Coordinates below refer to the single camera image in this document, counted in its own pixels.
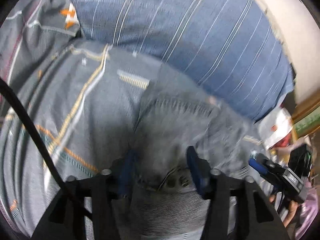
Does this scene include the white paper shopping bag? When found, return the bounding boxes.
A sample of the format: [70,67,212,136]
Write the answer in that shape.
[257,107,292,150]

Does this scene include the person's right hand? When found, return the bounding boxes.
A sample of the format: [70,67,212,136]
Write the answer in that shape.
[269,194,299,228]

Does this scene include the black cable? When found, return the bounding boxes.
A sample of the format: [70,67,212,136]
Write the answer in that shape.
[0,78,66,188]

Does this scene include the pink white crumpled cloth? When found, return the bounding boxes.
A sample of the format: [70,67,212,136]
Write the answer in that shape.
[295,179,319,239]

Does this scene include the grey patterned bed sheet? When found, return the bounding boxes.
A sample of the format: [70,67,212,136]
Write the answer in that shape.
[1,0,162,239]

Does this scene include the grey denim pants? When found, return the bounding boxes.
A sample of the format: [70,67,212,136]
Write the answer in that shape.
[112,80,266,240]

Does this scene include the blue plaid pillow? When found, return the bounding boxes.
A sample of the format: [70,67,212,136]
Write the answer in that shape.
[71,0,294,120]

